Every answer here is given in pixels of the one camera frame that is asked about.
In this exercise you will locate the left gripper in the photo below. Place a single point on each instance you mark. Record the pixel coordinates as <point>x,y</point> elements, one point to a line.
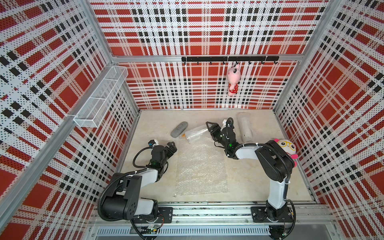
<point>172,147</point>

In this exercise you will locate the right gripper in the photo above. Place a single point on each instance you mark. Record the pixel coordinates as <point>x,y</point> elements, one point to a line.
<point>213,131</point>

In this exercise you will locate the clear glass vase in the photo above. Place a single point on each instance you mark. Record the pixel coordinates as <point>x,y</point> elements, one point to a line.
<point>195,134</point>

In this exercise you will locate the bubble wrap sheet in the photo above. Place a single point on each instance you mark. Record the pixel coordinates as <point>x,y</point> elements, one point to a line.
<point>201,168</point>
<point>245,126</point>

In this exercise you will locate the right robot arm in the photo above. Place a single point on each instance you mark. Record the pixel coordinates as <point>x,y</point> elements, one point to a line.
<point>276,163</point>

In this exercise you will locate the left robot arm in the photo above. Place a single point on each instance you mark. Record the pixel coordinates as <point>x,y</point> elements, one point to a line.
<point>120,200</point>

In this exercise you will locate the pink hanging plush toy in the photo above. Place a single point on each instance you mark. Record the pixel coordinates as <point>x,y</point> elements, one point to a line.
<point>233,78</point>

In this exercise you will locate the pink owl plush toy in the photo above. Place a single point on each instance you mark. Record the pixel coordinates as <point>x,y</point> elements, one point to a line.
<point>289,148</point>

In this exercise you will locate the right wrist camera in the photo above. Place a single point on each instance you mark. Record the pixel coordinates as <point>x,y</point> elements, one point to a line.
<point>225,122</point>

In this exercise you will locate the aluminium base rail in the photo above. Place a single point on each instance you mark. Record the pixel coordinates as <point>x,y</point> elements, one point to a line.
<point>239,220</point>

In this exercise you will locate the black hook rail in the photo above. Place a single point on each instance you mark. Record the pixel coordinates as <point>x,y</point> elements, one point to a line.
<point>230,59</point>

